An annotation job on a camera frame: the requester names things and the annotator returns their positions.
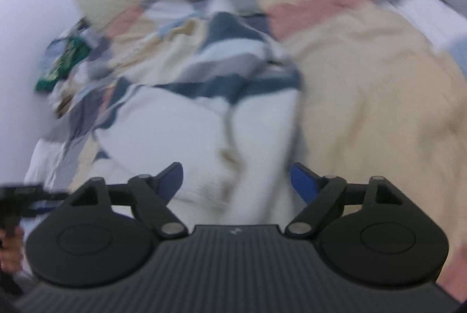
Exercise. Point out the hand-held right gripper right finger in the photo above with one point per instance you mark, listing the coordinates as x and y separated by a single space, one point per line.
302 182

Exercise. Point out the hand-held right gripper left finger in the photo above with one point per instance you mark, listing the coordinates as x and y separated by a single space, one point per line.
171 181

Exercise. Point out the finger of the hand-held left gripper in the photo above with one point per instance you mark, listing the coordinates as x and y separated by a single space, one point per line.
53 195

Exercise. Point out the white navy striped sweater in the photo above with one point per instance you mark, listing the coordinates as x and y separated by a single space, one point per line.
189 130

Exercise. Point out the person's left hand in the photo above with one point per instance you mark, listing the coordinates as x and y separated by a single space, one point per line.
11 254

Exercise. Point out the patchwork blanket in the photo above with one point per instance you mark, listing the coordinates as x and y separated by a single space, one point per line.
365 98

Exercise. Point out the green printed cloth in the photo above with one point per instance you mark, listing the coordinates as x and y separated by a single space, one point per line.
64 61

